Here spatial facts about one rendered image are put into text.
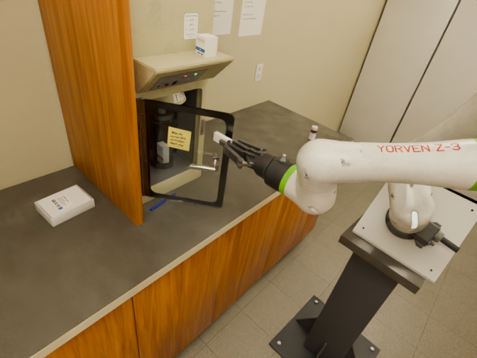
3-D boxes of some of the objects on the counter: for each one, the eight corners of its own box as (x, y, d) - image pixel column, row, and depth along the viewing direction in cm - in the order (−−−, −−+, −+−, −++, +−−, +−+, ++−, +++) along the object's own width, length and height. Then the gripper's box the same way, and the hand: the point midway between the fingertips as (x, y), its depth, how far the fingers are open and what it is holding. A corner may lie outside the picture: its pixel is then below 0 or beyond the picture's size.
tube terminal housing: (108, 175, 135) (77, -39, 89) (168, 152, 156) (168, -31, 110) (140, 204, 123) (125, -24, 77) (201, 175, 144) (217, -19, 98)
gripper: (287, 151, 91) (229, 120, 102) (260, 166, 82) (200, 130, 94) (282, 171, 95) (227, 139, 107) (256, 188, 87) (199, 151, 98)
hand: (222, 139), depth 99 cm, fingers closed
